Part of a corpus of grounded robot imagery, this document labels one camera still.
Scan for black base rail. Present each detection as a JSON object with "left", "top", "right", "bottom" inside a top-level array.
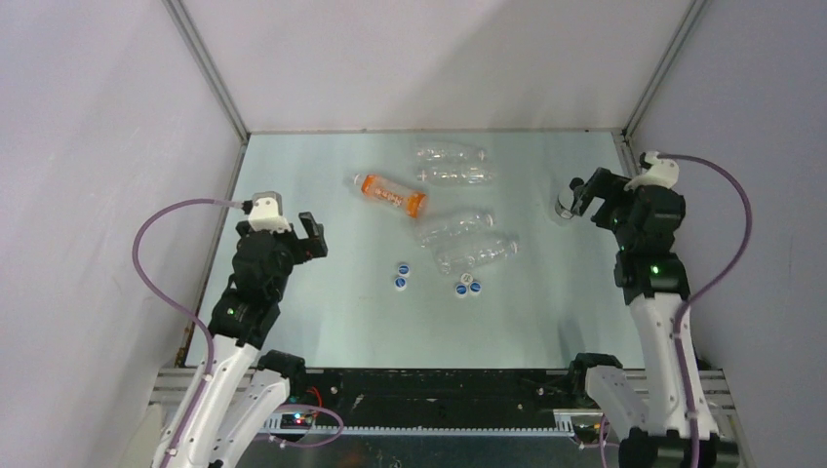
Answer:
[{"left": 306, "top": 369, "right": 596, "bottom": 428}]

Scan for left electronics board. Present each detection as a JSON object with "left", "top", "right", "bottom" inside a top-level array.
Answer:
[{"left": 278, "top": 412, "right": 316, "bottom": 432}]

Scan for clear bottle second row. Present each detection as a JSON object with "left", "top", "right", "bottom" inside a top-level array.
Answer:
[{"left": 415, "top": 165, "right": 494, "bottom": 186}]

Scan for white cable duct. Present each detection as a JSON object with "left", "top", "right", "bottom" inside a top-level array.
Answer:
[{"left": 257, "top": 413, "right": 574, "bottom": 438}]

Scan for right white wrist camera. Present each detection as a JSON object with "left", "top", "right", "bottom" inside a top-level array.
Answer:
[{"left": 624, "top": 151, "right": 680, "bottom": 191}]

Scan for orange labelled bottle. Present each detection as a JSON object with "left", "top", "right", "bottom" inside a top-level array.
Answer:
[{"left": 353, "top": 173, "right": 429, "bottom": 219}]

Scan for small clear bottle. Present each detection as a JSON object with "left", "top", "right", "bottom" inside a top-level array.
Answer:
[{"left": 552, "top": 180, "right": 575, "bottom": 224}]

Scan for clear bottle nearest caps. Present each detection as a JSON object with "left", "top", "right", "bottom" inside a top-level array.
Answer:
[{"left": 433, "top": 232, "right": 520, "bottom": 275}]

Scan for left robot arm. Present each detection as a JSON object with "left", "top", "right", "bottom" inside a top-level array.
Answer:
[{"left": 152, "top": 212, "right": 328, "bottom": 467}]

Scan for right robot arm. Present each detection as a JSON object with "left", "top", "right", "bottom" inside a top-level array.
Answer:
[{"left": 560, "top": 168, "right": 741, "bottom": 467}]

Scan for right electronics board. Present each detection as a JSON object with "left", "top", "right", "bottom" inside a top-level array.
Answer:
[{"left": 571, "top": 422, "right": 610, "bottom": 449}]

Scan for electronics board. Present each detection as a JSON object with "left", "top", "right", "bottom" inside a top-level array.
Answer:
[
  {"left": 278, "top": 412, "right": 316, "bottom": 432},
  {"left": 571, "top": 422, "right": 610, "bottom": 449}
]

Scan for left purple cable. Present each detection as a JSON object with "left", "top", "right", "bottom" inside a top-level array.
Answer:
[{"left": 132, "top": 198, "right": 254, "bottom": 468}]

